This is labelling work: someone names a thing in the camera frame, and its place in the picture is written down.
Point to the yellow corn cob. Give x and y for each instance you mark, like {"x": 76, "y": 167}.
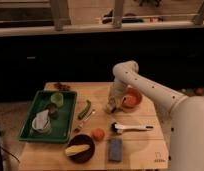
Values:
{"x": 75, "y": 149}

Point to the blue sponge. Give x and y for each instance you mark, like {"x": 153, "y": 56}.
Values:
{"x": 115, "y": 150}

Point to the green plastic tray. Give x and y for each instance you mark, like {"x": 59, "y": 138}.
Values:
{"x": 60, "y": 126}

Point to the green cup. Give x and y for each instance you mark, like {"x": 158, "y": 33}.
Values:
{"x": 57, "y": 98}

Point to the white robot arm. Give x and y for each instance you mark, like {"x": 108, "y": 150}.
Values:
{"x": 186, "y": 150}

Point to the small paint brush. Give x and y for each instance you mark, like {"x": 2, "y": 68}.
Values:
{"x": 81, "y": 124}

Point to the white crumpled cloth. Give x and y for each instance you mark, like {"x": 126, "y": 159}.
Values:
{"x": 41, "y": 123}

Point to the white handled dish brush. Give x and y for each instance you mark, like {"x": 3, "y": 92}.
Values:
{"x": 120, "y": 128}

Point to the dark brown bowl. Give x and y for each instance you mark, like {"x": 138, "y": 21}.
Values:
{"x": 83, "y": 156}

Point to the orange fruit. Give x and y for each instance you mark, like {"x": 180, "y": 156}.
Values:
{"x": 98, "y": 134}

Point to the wooden railing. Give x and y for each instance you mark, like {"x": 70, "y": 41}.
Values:
{"x": 89, "y": 16}

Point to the green okra pod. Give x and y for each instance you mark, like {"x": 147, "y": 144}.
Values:
{"x": 85, "y": 110}

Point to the orange bowl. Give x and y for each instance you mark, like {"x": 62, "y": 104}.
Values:
{"x": 132, "y": 98}

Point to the brown dried cluster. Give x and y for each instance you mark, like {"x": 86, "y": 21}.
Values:
{"x": 61, "y": 87}

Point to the dark small cup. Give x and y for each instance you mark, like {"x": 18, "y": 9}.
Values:
{"x": 52, "y": 110}

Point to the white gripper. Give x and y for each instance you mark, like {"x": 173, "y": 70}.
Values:
{"x": 115, "y": 98}

